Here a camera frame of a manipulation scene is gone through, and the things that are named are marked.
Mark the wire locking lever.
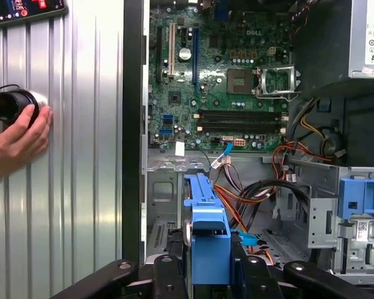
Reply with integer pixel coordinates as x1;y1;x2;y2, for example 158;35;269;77
254;88;302;102

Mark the green motherboard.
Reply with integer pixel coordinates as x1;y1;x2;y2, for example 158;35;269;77
148;0;292;152

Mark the CPU socket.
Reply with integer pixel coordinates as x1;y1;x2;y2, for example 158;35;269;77
226;67;258;94

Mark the thick black cable bundle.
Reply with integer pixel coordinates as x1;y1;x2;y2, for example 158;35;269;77
236;179;314;244

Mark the black RAM slot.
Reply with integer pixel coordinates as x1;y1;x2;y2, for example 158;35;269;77
195;126;289;135
195;121;289;128
193;113;290;121
193;108;290;115

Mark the blue expansion slot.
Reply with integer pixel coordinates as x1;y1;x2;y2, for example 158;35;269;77
192;26;200;88

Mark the grey power supply unit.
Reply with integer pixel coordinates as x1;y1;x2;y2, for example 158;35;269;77
291;0;374;103

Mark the blue plastic bay latch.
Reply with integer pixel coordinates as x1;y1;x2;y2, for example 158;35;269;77
338;177;374;221

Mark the black expansion slot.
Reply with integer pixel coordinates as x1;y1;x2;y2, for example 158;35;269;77
155;26;163;85

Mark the hard disk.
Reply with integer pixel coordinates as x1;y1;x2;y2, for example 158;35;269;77
181;173;234;299

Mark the purple white wire bundle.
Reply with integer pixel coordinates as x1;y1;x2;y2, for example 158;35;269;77
216;155;242;200

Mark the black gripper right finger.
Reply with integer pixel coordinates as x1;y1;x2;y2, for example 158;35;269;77
231;233;374;299

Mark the silver coin battery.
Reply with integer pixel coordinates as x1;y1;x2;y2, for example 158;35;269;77
178;47;193;62

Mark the round black tool blue ring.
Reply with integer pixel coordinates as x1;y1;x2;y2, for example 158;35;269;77
0;84;49;127

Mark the dark screen device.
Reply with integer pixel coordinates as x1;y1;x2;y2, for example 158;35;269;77
0;0;68;31

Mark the white expansion slot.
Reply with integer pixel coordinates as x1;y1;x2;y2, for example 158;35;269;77
168;22;177;77

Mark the yellow black wire bundle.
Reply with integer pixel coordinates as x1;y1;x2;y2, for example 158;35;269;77
294;96;347;163

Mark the grey metal disk bay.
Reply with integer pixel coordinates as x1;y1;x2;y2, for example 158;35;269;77
145;152;311;272

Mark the metal socket cover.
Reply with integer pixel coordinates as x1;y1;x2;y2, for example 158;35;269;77
254;64;302;96

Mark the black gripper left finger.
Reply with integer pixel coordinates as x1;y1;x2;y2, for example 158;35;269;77
49;254;188;299

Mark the orange yellow power wire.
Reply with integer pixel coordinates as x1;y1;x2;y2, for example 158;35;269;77
213;183;278;265

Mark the person bare hand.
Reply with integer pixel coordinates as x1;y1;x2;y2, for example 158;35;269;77
0;104;54;187

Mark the red orange wire bundle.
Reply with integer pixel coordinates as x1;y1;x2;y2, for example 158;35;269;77
271;140;333;183

